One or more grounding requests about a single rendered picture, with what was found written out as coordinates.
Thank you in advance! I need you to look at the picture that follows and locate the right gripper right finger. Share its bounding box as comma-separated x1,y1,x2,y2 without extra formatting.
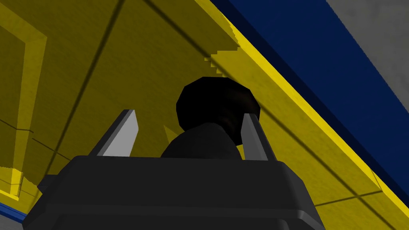
240,113,277,161

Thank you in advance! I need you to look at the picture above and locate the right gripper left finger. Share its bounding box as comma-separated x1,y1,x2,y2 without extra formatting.
88,109,139,157

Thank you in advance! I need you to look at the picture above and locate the black round door knob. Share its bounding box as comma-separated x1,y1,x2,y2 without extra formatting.
161,76,261,159

